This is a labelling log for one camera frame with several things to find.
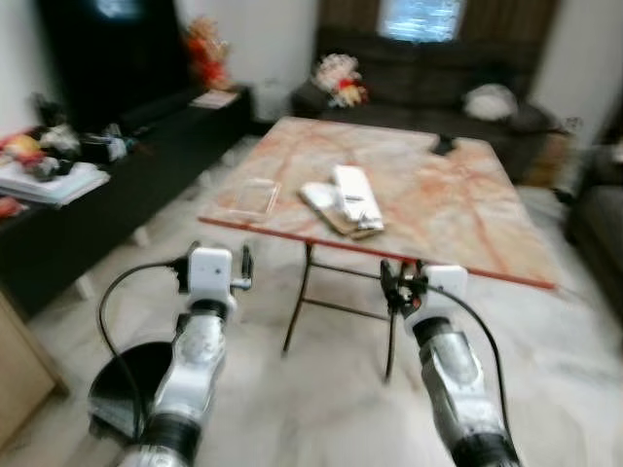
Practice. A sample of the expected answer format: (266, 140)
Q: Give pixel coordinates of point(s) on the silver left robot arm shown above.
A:
(190, 370)

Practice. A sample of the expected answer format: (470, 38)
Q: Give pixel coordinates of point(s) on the black round rubbish bin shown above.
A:
(122, 389)

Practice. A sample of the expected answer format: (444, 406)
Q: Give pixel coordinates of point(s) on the clear plastic tray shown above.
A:
(255, 197)

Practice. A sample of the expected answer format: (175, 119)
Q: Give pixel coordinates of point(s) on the orange marble folding table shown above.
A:
(448, 204)

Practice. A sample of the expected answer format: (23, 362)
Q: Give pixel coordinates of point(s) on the white paper sheet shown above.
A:
(319, 197)

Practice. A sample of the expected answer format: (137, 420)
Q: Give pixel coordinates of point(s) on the small black phone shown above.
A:
(444, 146)

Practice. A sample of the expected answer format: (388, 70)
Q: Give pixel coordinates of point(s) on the black long tv console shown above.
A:
(127, 195)

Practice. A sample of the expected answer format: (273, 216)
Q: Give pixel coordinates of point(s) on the pale booklet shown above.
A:
(214, 98)

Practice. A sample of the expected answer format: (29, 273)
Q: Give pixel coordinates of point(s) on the black gadget pile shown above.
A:
(112, 146)

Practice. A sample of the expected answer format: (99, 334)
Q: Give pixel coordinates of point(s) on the dark armchair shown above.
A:
(589, 214)

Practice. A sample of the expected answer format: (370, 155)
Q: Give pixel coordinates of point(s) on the white sofa cushion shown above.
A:
(490, 100)

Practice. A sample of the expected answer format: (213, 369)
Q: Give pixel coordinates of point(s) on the plush doll red shirt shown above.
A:
(339, 78)

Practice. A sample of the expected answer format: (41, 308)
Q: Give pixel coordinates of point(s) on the dark brown sofa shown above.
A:
(428, 68)

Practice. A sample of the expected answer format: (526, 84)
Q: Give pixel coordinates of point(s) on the white paper stack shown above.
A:
(54, 180)

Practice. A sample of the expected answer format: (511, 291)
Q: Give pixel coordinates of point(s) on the red gold figurine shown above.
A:
(206, 49)

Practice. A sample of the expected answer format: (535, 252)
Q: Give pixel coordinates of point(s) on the black toy figure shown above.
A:
(54, 136)

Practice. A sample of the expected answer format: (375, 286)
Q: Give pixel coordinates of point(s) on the light wooden cabinet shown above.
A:
(24, 370)

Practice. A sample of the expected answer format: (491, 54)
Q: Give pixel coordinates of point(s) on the black flat television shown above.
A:
(107, 58)

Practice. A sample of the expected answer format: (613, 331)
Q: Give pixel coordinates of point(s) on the small red toy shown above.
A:
(8, 206)

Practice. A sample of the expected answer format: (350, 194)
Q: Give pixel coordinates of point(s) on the yellow red toy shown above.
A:
(21, 148)

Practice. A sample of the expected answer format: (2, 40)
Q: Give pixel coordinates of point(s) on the bright window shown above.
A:
(419, 17)

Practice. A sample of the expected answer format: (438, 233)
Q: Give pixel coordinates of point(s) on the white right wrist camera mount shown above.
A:
(446, 284)

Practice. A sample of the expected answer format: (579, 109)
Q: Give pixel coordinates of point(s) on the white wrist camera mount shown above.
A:
(209, 272)
(446, 284)

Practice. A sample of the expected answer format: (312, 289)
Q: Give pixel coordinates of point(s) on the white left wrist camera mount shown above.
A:
(209, 272)

